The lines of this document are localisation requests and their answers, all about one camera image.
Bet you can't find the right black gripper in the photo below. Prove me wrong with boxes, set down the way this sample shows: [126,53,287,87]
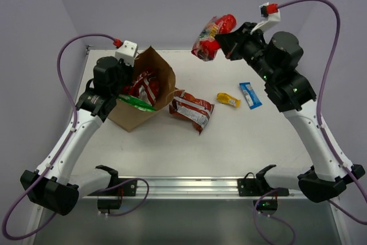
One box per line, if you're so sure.
[215,22,276,84]

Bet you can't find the red fruit gummies bag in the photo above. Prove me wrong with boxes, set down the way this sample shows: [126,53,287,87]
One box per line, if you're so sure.
[191,14,237,61]

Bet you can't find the brown paper bag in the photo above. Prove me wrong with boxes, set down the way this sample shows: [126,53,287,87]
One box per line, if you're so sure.
[108,47,177,132]

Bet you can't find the yellow M&M's candy packet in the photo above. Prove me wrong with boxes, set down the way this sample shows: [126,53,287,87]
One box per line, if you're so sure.
[216,92,241,108]

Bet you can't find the blue snack bar wrapper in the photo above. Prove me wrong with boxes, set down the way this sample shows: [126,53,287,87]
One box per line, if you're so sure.
[239,82,262,110]

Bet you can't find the red Doritos chip bag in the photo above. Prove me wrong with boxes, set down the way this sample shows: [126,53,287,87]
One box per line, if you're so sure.
[169,89,214,134]

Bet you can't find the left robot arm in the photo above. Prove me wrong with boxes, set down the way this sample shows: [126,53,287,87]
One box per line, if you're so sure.
[20,56,134,216]

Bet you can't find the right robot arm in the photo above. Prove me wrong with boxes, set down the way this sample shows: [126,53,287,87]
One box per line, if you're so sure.
[215,22,365,203]

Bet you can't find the red patterned snack bag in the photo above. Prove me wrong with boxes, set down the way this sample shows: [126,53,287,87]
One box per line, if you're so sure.
[121,67,154,97]

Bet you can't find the green snack bag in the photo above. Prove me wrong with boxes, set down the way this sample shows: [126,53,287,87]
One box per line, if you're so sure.
[118,95,156,112]

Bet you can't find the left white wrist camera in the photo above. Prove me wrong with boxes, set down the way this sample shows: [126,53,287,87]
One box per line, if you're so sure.
[114,39,138,67]

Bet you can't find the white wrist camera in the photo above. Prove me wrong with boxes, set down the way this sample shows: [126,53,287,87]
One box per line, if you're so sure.
[250,2,280,34]
[114,39,138,67]

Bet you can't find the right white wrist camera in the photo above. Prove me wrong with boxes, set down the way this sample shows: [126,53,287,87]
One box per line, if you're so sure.
[250,2,280,34]

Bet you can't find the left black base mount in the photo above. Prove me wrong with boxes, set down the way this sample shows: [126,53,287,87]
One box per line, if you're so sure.
[88,178,138,216]

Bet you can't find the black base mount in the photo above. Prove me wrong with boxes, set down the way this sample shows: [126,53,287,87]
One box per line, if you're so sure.
[237,165,290,215]
[88,178,138,216]

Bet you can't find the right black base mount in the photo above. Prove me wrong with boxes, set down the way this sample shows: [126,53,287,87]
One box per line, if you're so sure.
[237,165,290,215]

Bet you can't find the aluminium front rail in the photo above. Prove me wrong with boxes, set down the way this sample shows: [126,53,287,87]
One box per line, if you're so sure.
[36,176,339,200]

